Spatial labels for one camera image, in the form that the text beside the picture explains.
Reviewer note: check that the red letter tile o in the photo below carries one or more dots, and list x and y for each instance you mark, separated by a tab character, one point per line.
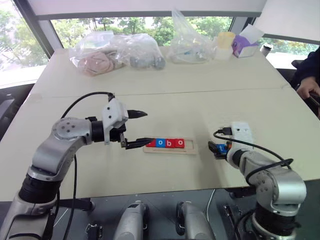
179	143

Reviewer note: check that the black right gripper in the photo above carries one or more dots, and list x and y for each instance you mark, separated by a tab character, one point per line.
227	150

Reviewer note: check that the blue letter tile o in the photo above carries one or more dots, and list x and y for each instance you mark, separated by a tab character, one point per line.
160	143

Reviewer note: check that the red letter tile b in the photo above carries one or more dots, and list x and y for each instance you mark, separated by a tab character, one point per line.
169	143

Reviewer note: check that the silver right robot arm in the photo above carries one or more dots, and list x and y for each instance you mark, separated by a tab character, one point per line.
282	185

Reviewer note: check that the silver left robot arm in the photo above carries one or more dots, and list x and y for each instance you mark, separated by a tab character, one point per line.
62	147

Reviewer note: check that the black flat bar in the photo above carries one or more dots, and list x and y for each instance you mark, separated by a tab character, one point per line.
231	222

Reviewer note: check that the purple tissue box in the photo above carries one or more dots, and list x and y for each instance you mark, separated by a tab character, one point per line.
246	46

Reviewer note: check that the plastic bag with grey items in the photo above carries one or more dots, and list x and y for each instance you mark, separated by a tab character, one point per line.
143	56

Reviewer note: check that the black chair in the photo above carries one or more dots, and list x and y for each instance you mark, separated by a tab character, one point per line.
12	105

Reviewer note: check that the plastic bag with pink cloth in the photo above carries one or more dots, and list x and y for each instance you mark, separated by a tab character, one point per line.
96	62

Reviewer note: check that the blue letter tile t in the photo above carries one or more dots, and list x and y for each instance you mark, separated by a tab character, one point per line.
222	148

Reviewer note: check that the black table frame bar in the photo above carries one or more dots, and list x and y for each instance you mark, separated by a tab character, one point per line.
241	192
80	204

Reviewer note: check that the wooden letter tray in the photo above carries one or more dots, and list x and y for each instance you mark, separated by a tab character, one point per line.
170	150

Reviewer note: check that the red letter tile r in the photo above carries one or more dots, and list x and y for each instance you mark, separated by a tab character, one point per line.
152	145

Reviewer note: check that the grey rounded robot leg shape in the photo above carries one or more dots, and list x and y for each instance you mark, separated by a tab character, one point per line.
193	222
130	222

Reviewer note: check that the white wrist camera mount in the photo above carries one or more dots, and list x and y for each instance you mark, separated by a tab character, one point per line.
113	112
241	132

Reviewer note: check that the dark phone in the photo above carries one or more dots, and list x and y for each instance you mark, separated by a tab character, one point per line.
315	102

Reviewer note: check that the bystander bare hand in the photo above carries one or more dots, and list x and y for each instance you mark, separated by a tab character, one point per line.
308	87

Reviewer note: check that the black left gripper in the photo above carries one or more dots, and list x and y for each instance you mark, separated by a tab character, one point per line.
117	134

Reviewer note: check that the bystander dark sleeve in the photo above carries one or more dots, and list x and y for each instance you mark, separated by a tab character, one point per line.
311	65

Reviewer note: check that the yellow and white plastic cup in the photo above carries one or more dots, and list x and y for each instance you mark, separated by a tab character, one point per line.
225	45

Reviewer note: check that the tall clear plastic bag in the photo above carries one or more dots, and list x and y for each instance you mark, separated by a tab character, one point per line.
186	47

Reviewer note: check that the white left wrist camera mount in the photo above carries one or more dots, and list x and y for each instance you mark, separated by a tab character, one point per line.
113	112

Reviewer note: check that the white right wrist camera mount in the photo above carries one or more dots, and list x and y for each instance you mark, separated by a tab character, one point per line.
241	132

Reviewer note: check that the small black metal bracket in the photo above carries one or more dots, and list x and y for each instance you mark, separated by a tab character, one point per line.
93	232

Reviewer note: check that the dark metal tumbler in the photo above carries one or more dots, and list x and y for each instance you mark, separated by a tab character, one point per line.
265	49

